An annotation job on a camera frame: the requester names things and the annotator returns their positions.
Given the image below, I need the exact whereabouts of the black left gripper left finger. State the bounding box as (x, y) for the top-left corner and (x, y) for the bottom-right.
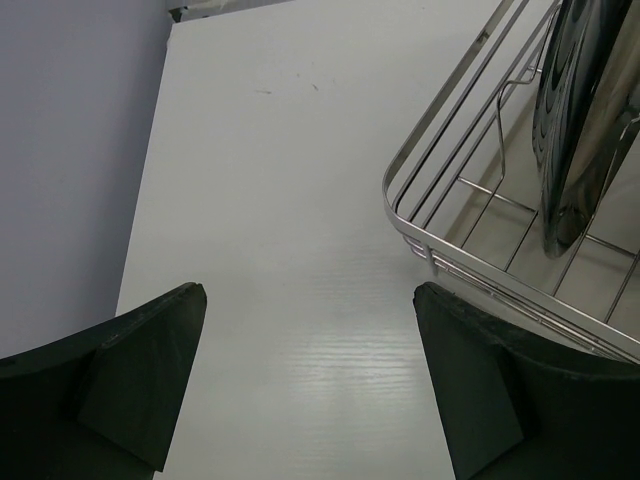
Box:
(1, 282), (207, 479)

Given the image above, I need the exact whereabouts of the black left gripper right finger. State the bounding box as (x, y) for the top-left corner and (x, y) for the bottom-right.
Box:
(413, 282), (639, 479)

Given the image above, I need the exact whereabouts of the cream drip tray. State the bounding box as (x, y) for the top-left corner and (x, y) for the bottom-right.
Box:
(443, 76), (639, 338)

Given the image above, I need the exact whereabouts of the black rimmed plate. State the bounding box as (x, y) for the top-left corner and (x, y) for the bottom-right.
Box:
(532, 1), (639, 258)

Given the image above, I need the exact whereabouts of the metal wire dish rack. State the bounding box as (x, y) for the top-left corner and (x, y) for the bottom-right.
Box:
(383, 1), (639, 363)

